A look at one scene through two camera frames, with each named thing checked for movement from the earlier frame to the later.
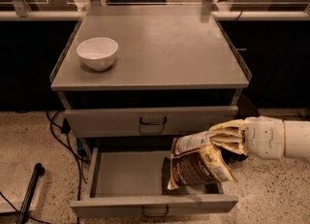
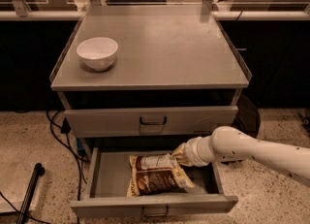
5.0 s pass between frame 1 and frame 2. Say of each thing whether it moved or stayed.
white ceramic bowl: stayed
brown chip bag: moved
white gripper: moved
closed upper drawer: stayed
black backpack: stayed
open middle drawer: stayed
